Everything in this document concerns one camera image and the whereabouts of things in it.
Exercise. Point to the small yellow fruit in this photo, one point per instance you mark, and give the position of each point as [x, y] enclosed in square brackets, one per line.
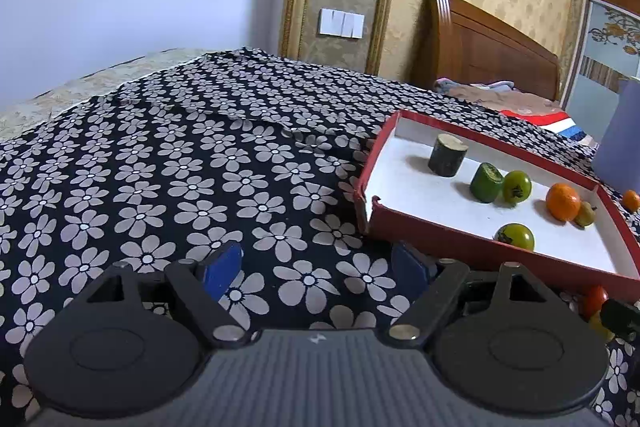
[599, 331]

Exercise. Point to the small orange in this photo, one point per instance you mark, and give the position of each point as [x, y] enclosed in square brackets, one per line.
[631, 200]

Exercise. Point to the light green cucumber piece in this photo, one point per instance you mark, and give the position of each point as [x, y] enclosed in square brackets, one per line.
[485, 183]

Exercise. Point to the white wall switch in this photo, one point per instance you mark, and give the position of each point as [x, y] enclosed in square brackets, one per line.
[341, 23]

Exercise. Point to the wardrobe sliding door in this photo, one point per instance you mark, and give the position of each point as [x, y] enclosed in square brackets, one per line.
[605, 52]

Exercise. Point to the red cardboard box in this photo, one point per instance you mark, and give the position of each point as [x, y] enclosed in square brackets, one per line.
[450, 212]

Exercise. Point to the beige patterned mattress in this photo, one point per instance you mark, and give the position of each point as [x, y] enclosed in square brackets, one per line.
[50, 102]

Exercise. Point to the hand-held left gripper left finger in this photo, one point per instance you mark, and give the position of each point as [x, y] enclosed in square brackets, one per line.
[222, 269]

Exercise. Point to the brown striped quilt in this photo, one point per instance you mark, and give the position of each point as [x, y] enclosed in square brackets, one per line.
[525, 104]

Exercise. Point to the wooden bed headboard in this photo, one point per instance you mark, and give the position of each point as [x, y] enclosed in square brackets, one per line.
[480, 42]

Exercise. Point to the purple plastic pitcher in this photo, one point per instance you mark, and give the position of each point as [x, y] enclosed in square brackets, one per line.
[617, 142]

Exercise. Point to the small yellow-green fruit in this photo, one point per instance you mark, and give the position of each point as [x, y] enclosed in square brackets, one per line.
[586, 214]

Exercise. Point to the large orange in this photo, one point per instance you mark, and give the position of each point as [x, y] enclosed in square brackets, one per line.
[562, 202]

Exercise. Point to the black floral cloth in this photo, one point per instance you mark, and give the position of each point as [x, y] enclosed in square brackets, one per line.
[200, 182]

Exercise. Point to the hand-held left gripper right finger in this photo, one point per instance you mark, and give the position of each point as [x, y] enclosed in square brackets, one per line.
[410, 264]

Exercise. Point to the dark green cucumber piece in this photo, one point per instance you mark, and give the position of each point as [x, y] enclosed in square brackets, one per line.
[446, 157]

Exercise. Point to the green tomato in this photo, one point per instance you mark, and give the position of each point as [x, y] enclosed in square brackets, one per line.
[515, 237]
[517, 188]

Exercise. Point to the folded grey blue clothing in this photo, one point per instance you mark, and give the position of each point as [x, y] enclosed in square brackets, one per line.
[475, 85]

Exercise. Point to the red tomato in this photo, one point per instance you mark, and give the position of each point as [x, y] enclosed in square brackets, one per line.
[594, 299]

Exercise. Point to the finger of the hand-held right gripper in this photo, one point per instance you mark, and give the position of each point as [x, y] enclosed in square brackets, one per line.
[622, 319]

